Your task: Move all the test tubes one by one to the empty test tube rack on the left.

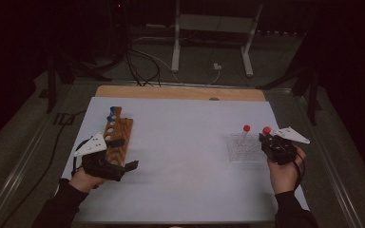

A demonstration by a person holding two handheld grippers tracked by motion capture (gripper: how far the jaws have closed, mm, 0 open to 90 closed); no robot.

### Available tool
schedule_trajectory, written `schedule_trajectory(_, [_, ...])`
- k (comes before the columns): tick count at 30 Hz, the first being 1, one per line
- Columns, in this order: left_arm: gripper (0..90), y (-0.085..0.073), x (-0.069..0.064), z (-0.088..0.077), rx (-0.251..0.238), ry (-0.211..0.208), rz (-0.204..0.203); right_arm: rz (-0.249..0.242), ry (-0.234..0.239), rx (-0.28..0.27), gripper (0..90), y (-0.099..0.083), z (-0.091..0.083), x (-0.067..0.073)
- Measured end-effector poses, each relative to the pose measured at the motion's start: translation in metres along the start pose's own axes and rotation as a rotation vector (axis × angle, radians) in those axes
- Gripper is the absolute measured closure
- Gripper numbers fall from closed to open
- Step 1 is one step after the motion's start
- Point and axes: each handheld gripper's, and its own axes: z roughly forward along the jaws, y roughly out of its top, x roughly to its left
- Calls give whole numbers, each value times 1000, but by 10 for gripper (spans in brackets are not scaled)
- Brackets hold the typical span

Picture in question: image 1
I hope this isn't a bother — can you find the metal floor rail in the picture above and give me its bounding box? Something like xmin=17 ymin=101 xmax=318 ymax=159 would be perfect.
xmin=294 ymin=94 xmax=365 ymax=228
xmin=0 ymin=126 xmax=50 ymax=228

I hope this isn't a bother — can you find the black floor cable bundle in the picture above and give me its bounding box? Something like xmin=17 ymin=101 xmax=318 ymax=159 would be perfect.
xmin=125 ymin=41 xmax=162 ymax=87

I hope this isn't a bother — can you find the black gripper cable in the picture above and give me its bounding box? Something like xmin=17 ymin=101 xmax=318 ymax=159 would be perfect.
xmin=293 ymin=151 xmax=307 ymax=193
xmin=71 ymin=139 xmax=91 ymax=178

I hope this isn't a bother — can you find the black tripod stand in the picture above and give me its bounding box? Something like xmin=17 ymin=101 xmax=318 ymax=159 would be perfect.
xmin=46 ymin=53 xmax=112 ymax=114
xmin=256 ymin=63 xmax=322 ymax=126

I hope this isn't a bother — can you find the clear plastic test tube rack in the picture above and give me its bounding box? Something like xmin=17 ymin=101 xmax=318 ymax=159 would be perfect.
xmin=227 ymin=132 xmax=269 ymax=163

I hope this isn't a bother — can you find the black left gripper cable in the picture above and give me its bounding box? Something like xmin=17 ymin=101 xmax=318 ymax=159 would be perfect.
xmin=71 ymin=139 xmax=91 ymax=178

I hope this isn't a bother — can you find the wooden test tube rack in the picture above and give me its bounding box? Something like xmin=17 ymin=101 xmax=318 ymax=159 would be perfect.
xmin=103 ymin=106 xmax=134 ymax=167

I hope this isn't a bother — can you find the long black floor cable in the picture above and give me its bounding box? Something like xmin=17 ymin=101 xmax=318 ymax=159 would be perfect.
xmin=0 ymin=109 xmax=88 ymax=228

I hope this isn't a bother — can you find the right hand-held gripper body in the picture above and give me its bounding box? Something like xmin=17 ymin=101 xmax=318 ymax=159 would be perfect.
xmin=259 ymin=126 xmax=311 ymax=166

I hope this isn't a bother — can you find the person's right hand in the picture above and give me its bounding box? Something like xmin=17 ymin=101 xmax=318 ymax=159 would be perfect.
xmin=267 ymin=148 xmax=307 ymax=195

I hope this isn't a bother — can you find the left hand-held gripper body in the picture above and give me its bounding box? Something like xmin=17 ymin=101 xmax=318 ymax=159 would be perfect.
xmin=72 ymin=132 xmax=127 ymax=182

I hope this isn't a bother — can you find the person's left hand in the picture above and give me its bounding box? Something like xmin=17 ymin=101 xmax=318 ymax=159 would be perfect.
xmin=69 ymin=167 xmax=107 ymax=194

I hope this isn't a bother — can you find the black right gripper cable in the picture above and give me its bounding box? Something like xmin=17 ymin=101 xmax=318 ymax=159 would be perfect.
xmin=293 ymin=151 xmax=307 ymax=193

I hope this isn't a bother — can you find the white floor cable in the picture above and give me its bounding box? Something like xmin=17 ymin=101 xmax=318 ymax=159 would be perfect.
xmin=129 ymin=36 xmax=222 ymax=86

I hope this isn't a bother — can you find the white metal stand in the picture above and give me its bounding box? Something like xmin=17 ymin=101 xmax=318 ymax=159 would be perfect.
xmin=170 ymin=0 xmax=264 ymax=78

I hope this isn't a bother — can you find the white table mat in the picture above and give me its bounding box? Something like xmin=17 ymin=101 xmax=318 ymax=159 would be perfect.
xmin=61 ymin=96 xmax=310 ymax=222

